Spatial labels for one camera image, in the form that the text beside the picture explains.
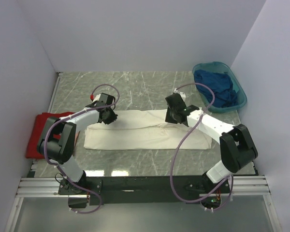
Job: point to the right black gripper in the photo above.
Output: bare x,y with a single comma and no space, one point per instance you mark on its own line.
168,119

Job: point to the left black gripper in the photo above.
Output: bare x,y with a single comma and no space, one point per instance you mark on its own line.
112,118

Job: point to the white t shirt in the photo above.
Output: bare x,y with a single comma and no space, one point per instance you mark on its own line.
135,130

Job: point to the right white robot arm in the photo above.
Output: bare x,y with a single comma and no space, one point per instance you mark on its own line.
237,148

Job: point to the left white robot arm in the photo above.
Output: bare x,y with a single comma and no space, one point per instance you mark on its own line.
57,139

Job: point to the blue t shirt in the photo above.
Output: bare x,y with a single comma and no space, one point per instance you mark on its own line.
221,85

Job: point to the teal plastic basket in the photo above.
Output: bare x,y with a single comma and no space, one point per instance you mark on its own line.
206,93

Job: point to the black base beam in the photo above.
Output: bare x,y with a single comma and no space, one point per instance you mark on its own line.
147,189

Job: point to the red folded t shirt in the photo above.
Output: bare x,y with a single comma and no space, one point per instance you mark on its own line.
39,123

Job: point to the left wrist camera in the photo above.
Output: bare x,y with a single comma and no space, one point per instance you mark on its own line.
95,97

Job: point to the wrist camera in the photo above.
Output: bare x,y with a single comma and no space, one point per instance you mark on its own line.
95,97
182,94

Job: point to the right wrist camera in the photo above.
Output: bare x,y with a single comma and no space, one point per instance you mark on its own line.
182,94

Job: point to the aluminium frame rail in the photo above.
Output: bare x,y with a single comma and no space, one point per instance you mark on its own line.
39,208

